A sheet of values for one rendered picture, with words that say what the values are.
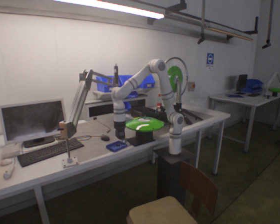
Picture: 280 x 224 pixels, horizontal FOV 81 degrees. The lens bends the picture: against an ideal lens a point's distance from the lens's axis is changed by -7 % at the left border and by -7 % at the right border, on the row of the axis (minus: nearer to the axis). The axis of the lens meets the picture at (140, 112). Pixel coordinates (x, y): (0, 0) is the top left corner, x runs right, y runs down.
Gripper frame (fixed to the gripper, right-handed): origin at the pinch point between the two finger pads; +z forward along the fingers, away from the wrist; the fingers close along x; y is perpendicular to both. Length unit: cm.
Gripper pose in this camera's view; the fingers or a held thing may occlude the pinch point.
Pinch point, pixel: (124, 145)
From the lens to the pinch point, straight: 118.3
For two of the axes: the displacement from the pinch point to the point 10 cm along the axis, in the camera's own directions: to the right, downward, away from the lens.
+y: -8.8, 1.2, -4.5
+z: 0.0, 9.6, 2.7
